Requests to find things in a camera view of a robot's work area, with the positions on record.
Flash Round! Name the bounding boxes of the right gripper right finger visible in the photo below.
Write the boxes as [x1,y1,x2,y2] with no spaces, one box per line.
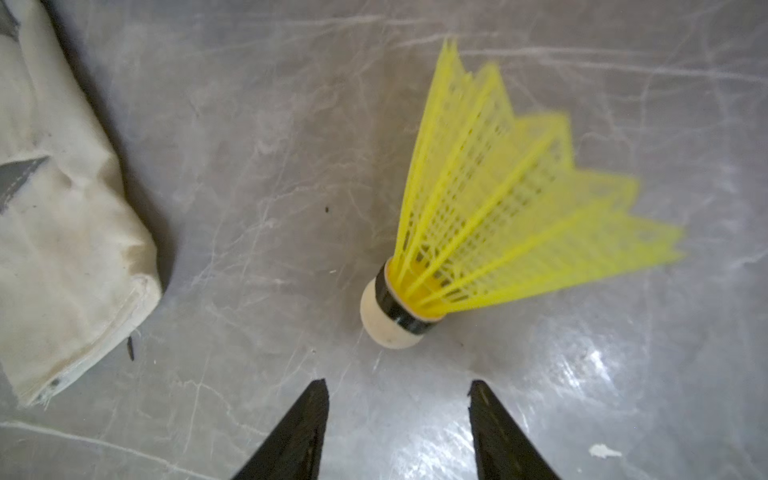
[468,379,560,480]

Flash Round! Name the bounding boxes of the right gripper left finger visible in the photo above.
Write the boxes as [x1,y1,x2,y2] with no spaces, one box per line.
[233,379,329,480]

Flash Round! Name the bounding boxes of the yellow shuttlecock eight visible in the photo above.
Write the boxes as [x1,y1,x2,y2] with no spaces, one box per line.
[360,39,683,350]

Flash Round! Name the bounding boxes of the white grey work glove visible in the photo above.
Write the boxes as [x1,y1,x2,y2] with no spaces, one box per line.
[1,1,162,407]

